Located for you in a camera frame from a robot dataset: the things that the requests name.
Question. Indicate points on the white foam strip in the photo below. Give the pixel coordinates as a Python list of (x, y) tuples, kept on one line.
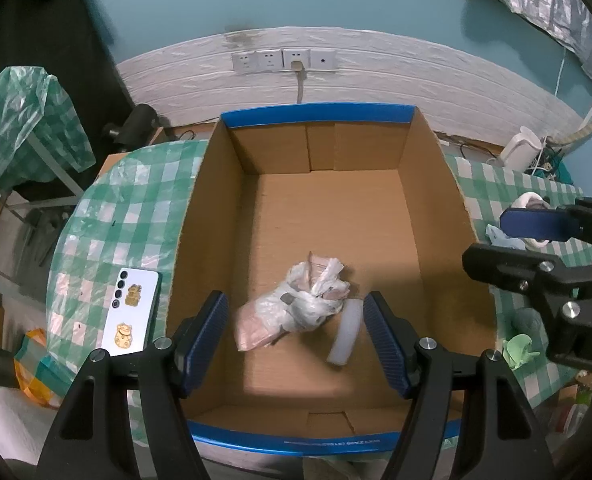
[(346, 330)]

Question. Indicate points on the silver tarp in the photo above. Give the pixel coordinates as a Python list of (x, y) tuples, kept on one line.
[(550, 5)]

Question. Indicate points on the green checked tablecloth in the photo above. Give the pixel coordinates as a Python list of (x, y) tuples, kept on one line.
[(126, 200)]

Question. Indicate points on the white and blue plastic bag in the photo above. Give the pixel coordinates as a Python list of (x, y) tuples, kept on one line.
[(495, 237)]

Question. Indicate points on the white wall socket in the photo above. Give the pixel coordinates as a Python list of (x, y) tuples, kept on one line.
[(269, 60), (322, 59), (288, 55), (243, 62)]

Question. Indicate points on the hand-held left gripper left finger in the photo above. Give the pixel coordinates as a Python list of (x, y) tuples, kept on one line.
[(206, 340)]

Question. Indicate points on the blue-edged cardboard box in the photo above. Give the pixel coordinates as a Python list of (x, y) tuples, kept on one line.
[(326, 210)]

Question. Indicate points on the green checked plastic sheet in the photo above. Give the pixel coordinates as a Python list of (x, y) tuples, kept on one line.
[(21, 125)]

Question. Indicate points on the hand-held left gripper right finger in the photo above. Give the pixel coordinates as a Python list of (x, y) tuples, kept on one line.
[(383, 340)]

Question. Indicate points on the clear plastic bag with pink paper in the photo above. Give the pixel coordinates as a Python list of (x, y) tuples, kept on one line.
[(301, 305)]

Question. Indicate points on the black cylindrical device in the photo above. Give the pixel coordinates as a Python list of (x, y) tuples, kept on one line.
[(138, 122)]

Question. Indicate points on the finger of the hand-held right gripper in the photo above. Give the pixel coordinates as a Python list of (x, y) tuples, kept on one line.
[(530, 223), (505, 262)]

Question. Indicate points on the white smartphone with gold stickers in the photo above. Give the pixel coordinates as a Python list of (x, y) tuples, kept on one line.
[(143, 320)]

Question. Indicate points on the clear plastic bottle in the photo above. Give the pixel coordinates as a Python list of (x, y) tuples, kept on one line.
[(575, 410)]

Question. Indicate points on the white cloth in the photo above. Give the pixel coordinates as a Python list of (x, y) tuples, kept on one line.
[(16, 420)]

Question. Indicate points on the green soft cloth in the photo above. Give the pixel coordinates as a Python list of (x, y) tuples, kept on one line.
[(520, 352)]

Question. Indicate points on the white electric kettle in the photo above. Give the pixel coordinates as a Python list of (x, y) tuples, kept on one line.
[(519, 150)]

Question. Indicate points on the orange and yellow bag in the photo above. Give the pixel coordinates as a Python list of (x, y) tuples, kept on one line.
[(36, 365)]

